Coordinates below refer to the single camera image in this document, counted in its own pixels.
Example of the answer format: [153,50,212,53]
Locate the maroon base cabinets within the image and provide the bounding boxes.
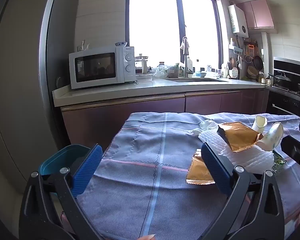
[61,89,269,153]

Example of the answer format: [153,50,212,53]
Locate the cloth hanging on faucet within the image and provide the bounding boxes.
[180,37,190,55]

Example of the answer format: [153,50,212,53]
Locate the metal kitchen faucet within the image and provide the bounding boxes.
[182,36,191,78]

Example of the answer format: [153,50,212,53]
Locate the pink wall cabinet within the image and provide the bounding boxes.
[236,0,277,33]

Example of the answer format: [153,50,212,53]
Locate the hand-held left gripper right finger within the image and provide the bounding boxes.
[201,142,286,240]

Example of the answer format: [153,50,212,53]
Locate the glass kettle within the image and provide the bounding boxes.
[135,54,149,74]

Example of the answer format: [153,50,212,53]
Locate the teal plastic bin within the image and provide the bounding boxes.
[38,144,95,180]

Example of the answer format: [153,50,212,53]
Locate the grey refrigerator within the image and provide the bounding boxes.
[0,0,78,205]

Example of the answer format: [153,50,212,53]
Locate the kitchen sink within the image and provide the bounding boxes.
[162,76,229,83]

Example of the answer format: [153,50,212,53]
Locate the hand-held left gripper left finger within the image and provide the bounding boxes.
[18,144,103,240]

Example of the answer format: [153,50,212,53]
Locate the teal wall shelf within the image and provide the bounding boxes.
[229,44,243,55]

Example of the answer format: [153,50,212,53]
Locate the black built-in oven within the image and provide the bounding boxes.
[266,90,300,120]

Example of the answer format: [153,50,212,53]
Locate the kitchen window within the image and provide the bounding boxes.
[126,0,223,73]

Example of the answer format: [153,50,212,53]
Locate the white blue-dotted paper cup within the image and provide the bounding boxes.
[252,115,267,133]
[261,122,284,151]

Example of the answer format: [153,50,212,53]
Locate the bag of brown goods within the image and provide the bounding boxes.
[166,64,180,78]

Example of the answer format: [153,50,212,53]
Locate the gas stove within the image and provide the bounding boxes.
[265,81,300,98]

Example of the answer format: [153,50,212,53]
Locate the gold foil packet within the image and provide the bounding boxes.
[186,149,215,185]
[217,121,264,152]

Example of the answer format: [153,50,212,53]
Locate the white microwave oven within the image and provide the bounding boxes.
[69,45,137,90]

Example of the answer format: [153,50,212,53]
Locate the clear plastic container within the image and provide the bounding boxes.
[136,73,153,82]

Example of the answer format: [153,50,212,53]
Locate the white kitchen countertop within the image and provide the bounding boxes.
[52,77,267,107]

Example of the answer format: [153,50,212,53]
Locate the black pot with lid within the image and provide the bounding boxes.
[269,72,292,88]

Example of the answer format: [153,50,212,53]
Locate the blue checked cloth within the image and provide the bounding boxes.
[76,112,300,240]

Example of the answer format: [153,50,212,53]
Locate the black range hood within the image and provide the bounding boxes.
[273,57,300,79]

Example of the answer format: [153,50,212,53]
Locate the white plastic rack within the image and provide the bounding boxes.
[77,40,89,52]

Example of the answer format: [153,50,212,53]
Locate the white plastic bag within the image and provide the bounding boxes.
[150,66,168,78]

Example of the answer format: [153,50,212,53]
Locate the green snack packet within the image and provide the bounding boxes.
[271,150,287,173]

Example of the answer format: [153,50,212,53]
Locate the stack of bowls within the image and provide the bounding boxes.
[247,66,259,79]

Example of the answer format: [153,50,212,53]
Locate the white water heater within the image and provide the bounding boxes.
[228,4,249,34]

